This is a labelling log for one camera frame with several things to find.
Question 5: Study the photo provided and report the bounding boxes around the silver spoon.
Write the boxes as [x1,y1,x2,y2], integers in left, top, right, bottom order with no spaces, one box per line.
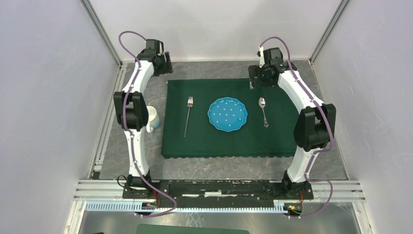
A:
[259,97,269,128]

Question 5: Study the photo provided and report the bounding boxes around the blue polka dot plate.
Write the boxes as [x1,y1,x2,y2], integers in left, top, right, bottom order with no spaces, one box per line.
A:
[207,97,248,132]

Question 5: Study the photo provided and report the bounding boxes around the dark green cloth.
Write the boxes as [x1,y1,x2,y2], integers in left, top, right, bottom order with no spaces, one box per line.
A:
[161,78,299,158]

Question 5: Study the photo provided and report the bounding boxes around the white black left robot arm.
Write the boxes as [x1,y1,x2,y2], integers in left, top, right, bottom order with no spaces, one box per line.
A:
[113,39,173,199]

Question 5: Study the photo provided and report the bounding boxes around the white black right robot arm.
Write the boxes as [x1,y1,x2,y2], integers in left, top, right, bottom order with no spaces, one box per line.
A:
[248,46,337,199]

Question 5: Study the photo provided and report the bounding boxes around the white blue mug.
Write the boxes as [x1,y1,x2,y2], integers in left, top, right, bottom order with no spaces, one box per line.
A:
[146,106,160,133]

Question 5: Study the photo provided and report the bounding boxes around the green mat at bottom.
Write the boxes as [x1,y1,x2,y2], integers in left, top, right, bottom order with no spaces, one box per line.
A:
[136,224,249,234]

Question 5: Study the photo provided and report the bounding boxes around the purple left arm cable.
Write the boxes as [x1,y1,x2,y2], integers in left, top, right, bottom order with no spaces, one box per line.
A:
[118,30,178,218]

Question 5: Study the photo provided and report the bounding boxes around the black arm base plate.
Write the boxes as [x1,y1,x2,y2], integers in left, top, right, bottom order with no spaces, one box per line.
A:
[121,179,314,208]

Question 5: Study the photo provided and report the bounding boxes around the blue slotted cable duct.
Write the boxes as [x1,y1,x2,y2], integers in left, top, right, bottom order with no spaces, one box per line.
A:
[85,201,287,214]

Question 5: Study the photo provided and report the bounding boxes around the aluminium frame rails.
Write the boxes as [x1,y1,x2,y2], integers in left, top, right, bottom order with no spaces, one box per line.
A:
[63,0,376,234]

